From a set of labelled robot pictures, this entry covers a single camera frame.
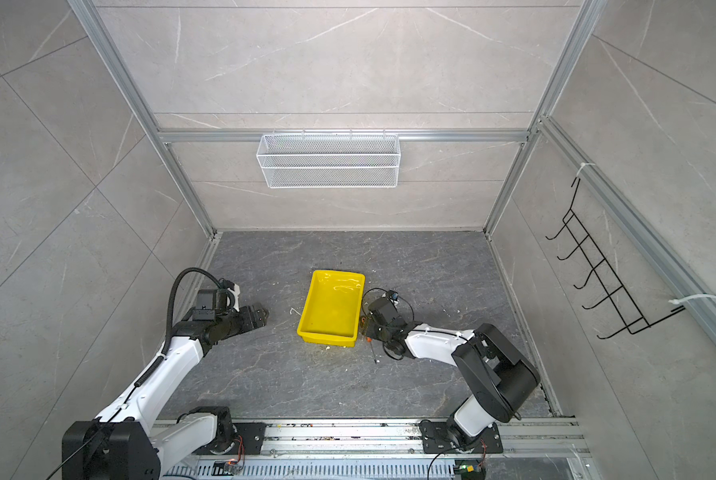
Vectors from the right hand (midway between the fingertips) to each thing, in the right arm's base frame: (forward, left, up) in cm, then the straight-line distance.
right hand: (368, 322), depth 93 cm
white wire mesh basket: (+47, +12, +28) cm, 56 cm away
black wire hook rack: (-16, -53, +31) cm, 63 cm away
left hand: (0, +34, +9) cm, 35 cm away
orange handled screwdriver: (-6, 0, -1) cm, 6 cm away
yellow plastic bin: (+4, +12, 0) cm, 12 cm away
